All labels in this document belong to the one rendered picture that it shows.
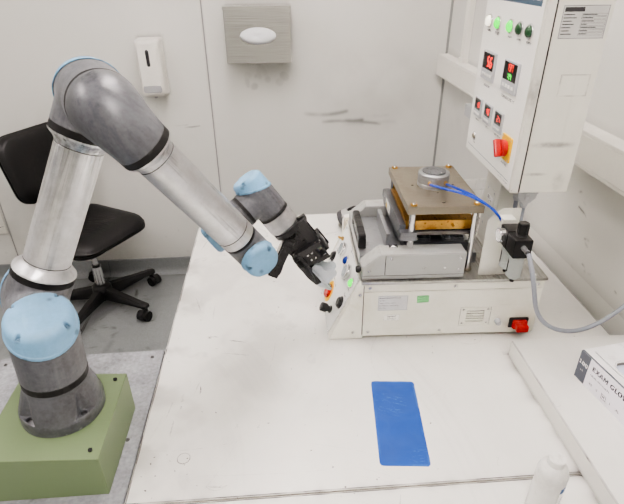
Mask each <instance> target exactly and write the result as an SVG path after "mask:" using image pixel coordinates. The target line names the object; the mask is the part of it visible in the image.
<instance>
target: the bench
mask: <svg viewBox="0 0 624 504"><path fill-rule="evenodd" d="M531 254H532V258H533V260H534V261H535V262H536V263H537V264H538V266H539V267H540V268H541V269H542V271H543V272H544V273H545V274H546V275H547V277H548V280H545V283H544V287H543V290H542V294H541V298H540V302H539V306H538V308H539V311H540V314H541V315H542V317H543V318H544V320H545V321H547V322H548V323H549V324H551V325H553V326H555V327H559V328H564V329H575V328H580V327H584V326H587V325H590V324H592V323H594V322H596V321H597V320H596V319H595V318H594V317H593V315H592V314H591V313H590V312H589V311H588V310H587V309H586V308H585V307H584V306H583V305H582V304H581V302H580V301H579V300H578V299H577V298H576V297H575V296H574V295H573V294H572V293H571V292H570V291H569V289H568V288H567V287H566V286H565V285H564V284H563V283H562V282H561V281H560V280H559V279H558V277H557V276H556V275H555V274H554V273H553V272H552V271H551V270H550V269H549V268H548V267H547V266H546V264H545V263H544V262H543V261H542V260H541V259H540V258H539V257H538V256H537V255H536V254H535V253H534V251H533V250H532V251H531ZM321 302H324V297H323V288H322V287H319V286H318V285H315V284H314V283H313V282H312V281H310V280H309V279H308V278H307V277H306V276H305V274H304V273H303V272H302V271H301V270H300V269H299V268H298V267H297V265H296V264H295V262H294V261H293V259H292V256H290V255H288V257H287V259H286V261H285V263H284V265H283V269H282V272H281V274H280V275H279V276H278V278H277V279H276V278H273V277H271V276H268V274H266V275H264V276H261V277H255V276H252V275H250V274H249V273H248V272H247V271H245V270H244V269H243V268H242V266H241V265H240V264H239V263H238V262H237V261H236V260H235V259H234V258H233V257H232V256H231V255H230V254H229V253H227V252H226V251H225V250H224V251H223V252H218V251H217V250H216V249H215V248H214V247H213V246H212V245H211V244H210V243H209V242H208V240H207V239H206V238H205V237H204V236H203V235H202V233H201V228H200V227H199V229H198V233H197V236H196V240H195V244H194V248H193V251H192V255H191V259H190V262H189V266H188V270H187V274H186V277H185V281H184V285H183V288H182V292H181V296H180V299H179V303H178V307H177V311H176V314H175V318H174V322H173V325H172V329H171V333H170V337H169V340H168V344H167V348H166V351H165V355H164V359H163V363H162V366H161V370H160V374H159V377H158V381H157V385H156V388H155V392H154V396H153V400H152V403H151V407H150V411H149V414H148V418H147V422H146V426H145V429H144V433H143V438H142V442H141V444H140V448H139V451H138V455H137V459H136V463H135V466H134V470H133V474H132V477H131V481H130V485H129V489H128V492H127V496H126V500H125V503H124V504H525V501H526V498H527V495H528V492H529V489H530V485H531V482H532V479H533V476H534V473H535V470H536V467H537V464H538V462H539V461H540V460H541V459H542V458H543V457H545V456H548V455H549V453H550V452H551V451H557V452H560V453H562V454H563V455H564V456H565V457H566V459H567V462H566V464H567V466H568V469H569V476H570V477H569V480H568V483H567V486H566V489H565V491H564V494H563V496H562V499H561V502H560V504H600V503H599V501H598V500H597V498H596V496H595V495H594V493H593V492H592V490H591V488H590V487H589V485H588V483H587V482H586V480H585V479H584V477H583V475H582V474H581V472H580V470H579V469H578V467H577V465H576V464H575V462H574V461H573V459H572V457H571V456H570V454H569V452H568V451H567V449H566V448H565V446H564V444H563V443H562V441H561V439H560V438H559V436H558V435H557V433H556V431H555V430H554V428H553V426H552V425H551V423H550V421H549V420H548V418H547V417H546V415H545V413H544V412H543V410H542V408H541V407H540V405H539V404H538V402H537V400H536V399H535V397H534V395H533V394H532V392H531V391H530V389H529V387H528V386H527V384H526V382H525V381H524V379H523V377H522V376H521V374H520V373H519V371H518V369H517V368H516V366H515V364H514V363H513V361H512V360H511V358H510V356H509V350H510V346H511V342H512V341H519V340H537V339H555V338H573V337H591V336H609V335H610V334H609V333H608V332H607V331H606V330H605V328H604V327H603V326H602V325H599V326H596V327H594V328H592V329H589V330H586V331H583V332H578V333H561V332H556V331H553V330H551V329H549V328H547V327H545V326H544V325H543V324H542V323H541V322H540V321H539V320H538V318H537V316H536V317H535V321H534V325H533V328H532V331H528V332H524V333H517V332H516V331H514V332H480V333H446V334H412V335H378V336H362V338H347V339H329V338H328V334H327V328H326V318H325V312H323V311H320V310H319V307H320V304H321ZM372 381H410V382H413V383H414V386H415V391H416V396H417V400H418V405H419V410H420V415H421V419H422V424H423V429H424V434H425V438H426V443H427V448H428V453H429V457H430V462H431V465H430V466H428V467H420V466H382V465H381V464H380V462H379V453H378V444H377V435H376V425H375V416H374V407H373V398H372V388H371V382H372Z"/></svg>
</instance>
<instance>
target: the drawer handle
mask: <svg viewBox="0 0 624 504"><path fill-rule="evenodd" d="M352 224H354V226H355V230H356V234H357V238H358V248H366V233H365V230H364V226H363V222H362V219H361V215H360V211H359V210H354V211H353V213H352Z"/></svg>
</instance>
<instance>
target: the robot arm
mask: <svg viewBox="0 0 624 504"><path fill-rule="evenodd" d="M52 94H53V97H54V98H53V102H52V106H51V110H50V114H49V118H48V122H47V128H48V129H49V131H50V132H51V134H52V135H53V138H54V139H53V142H52V146H51V150H50V154H49V157H48V161H47V165H46V169H45V173H44V176H43V180H42V184H41V188H40V191H39V195H38V199H37V203H36V207H35V210H34V214H33V218H32V222H31V225H30V229H29V233H28V237H27V241H26V244H25V248H24V252H23V254H22V255H19V256H17V257H15V258H14V259H13V260H12V262H11V265H10V269H9V270H8V271H7V272H6V274H5V275H4V277H3V279H2V281H1V284H0V304H1V307H2V312H3V318H2V322H1V328H2V338H3V341H4V344H5V345H6V347H7V349H8V351H9V354H10V357H11V360H12V363H13V366H14V369H15V372H16V375H17V378H18V381H19V384H20V387H21V391H20V398H19V405H18V415H19V419H20V422H21V425H22V427H23V428H24V430H25V431H26V432H28V433H29V434H31V435H33V436H36V437H40V438H58V437H63V436H67V435H70V434H73V433H75V432H77V431H79V430H81V429H83V428H84V427H86V426H87V425H89V424H90V423H91V422H92V421H94V420H95V419H96V417H97V416H98V415H99V414H100V412H101V411H102V409H103V407H104V404H105V392H104V387H103V384H102V382H101V381H100V379H99V378H98V377H97V376H96V374H95V373H94V372H93V371H92V370H91V368H90V367H89V366H88V361H87V357H86V353H85V349H84V344H83V340H82V336H81V331H80V323H79V317H78V314H77V312H76V310H75V309H74V306H73V305H72V303H71V302H70V298H71V294H72V290H73V287H74V284H75V280H76V277H77V271H76V269H75V268H74V267H73V265H72V261H73V258H74V255H75V251H76V248H77V244H78V241H79V238H80V234H81V231H82V228H83V224H84V221H85V218H86V214H87V211H88V208H89V204H90V201H91V197H92V194H93V191H94V187H95V184H96V181H97V177H98V174H99V171H100V167H101V164H102V160H103V157H104V154H105V153H107V154H109V155H110V156H111V157H112V158H114V159H115V160H116V161H117V162H119V163H120V164H121V165H122V166H123V167H124V168H125V169H127V170H128V171H130V172H139V173H140V174H141V175H143V176H144V177H145V178H146V179H147V180H148V181H149V182H150V183H151V184H153V185H154V186H155V187H156V188H157V189H158V190H159V191H160V192H161V193H163V194H164V195H165V196H166V197H167V198H168V199H169V200H170V201H171V202H172V203H174V204H175V205H176V206H177V207H178V208H179V209H180V210H181V211H182V212H184V213H185V214H186V215H187V216H188V217H189V218H190V219H191V220H192V221H194V222H195V223H196V224H197V225H198V226H199V227H200V228H201V233H202V235H203V236H204V237H205V238H206V239H207V240H208V242H209V243H210V244H211V245H212V246H213V247H214V248H215V249H216V250H217V251H218V252H223V251H224V250H225V251H226V252H227V253H229V254H230V255H231V256H232V257H233V258H234V259H235V260H236V261H237V262H238V263H239V264H240V265H241V266H242V268H243V269H244V270H245V271H247V272H248V273H249V274H250V275H252V276H255V277H261V276H264V275H266V274H268V276H271V277H273V278H276V279H277V278H278V276H279V275H280V274H281V272H282V269H283V265H284V263H285V261H286V259H287V257H288V255H290V256H292V259H293V261H294V262H295V264H296V265H297V267H298V268H299V269H300V270H301V271H302V272H303V273H304V274H305V276H306V277H307V278H308V279H309V280H310V281H312V282H313V283H314V284H315V285H318V286H319V287H322V288H325V289H327V290H332V287H331V285H330V283H329V282H330V281H331V280H332V279H333V278H334V277H335V276H336V275H337V271H336V270H335V268H336V263H335V262H333V261H328V262H324V260H326V259H327V258H329V257H331V256H330V255H329V253H328V252H327V250H328V249H329V245H328V243H329V241H328V240H327V239H326V237H325V236H324V235H323V234H322V232H321V231H320V230H319V229H318V227H317V228H316V229H313V227H312V226H311V225H310V224H309V222H308V221H307V217H306V216H305V214H304V213H303V214H301V215H300V216H298V217H297V215H296V214H295V213H294V212H293V210H292V209H291V208H290V207H289V205H288V204H287V203H286V202H285V200H284V199H283V198H282V197H281V196H280V194H279V193H278V192H277V191H276V189H275V188H274V187H273V186H272V184H271V182H270V181H268V180H267V178H266V177H265V176H264V175H263V174H262V173H261V172H260V171H259V170H251V171H249V172H247V173H246V174H244V175H243V176H242V177H240V178H239V180H238V181H237V182H236V183H235V184H234V186H233V190H234V191H235V194H236V196H235V197H234V198H233V199H232V200H231V201H230V202H229V201H228V200H227V198H226V197H225V196H224V195H223V194H222V193H221V192H220V191H219V190H218V189H217V188H216V187H215V186H214V185H213V184H212V183H211V182H210V181H209V180H208V179H207V178H206V177H205V176H204V175H203V174H202V173H201V172H200V171H199V170H198V168H197V167H196V166H195V165H194V164H193V163H192V162H191V161H190V160H189V159H188V158H187V157H186V156H185V155H184V154H183V153H182V152H181V151H180V150H179V149H178V148H177V147H176V146H175V145H174V144H173V143H172V142H171V141H170V131H169V130H168V129H167V128H166V127H165V126H164V125H163V124H162V122H161V121H160V120H159V119H158V118H157V116H156V115H155V114H154V113H153V111H152V110H151V109H150V108H149V106H148V105H147V103H146V102H145V101H144V99H143V98H142V96H141V95H140V94H139V92H138V91H137V90H136V88H135V87H134V86H133V84H132V83H131V82H130V81H128V80H127V79H126V78H125V77H124V76H122V75H121V74H120V73H119V72H118V71H117V69H116V68H114V67H113V66H112V65H111V64H109V63H107V62H105V61H103V60H101V59H97V58H94V57H89V56H79V57H74V58H71V59H69V60H67V61H65V62H64V63H63V64H61V65H60V66H59V68H58V69H57V70H56V72H55V74H54V77H53V80H52ZM258 219H259V221H260V222H261V223H262V224H263V225H264V226H265V227H266V229H267V230H268V231H269V232H270V233H271V234H272V235H273V236H274V237H275V238H276V239H277V240H278V241H281V242H280V244H279V246H278V248H277V251H276V249H275V248H274V247H273V246H272V243H271V242H269V241H267V240H266V239H265V238H264V237H263V236H262V235H261V234H260V233H259V232H258V231H257V230H256V229H255V228H254V227H253V225H254V224H255V223H256V221H257V220H258ZM320 234H321V235H322V236H323V237H322V236H321V235H320ZM324 239H325V240H324ZM325 253H326V254H325Z"/></svg>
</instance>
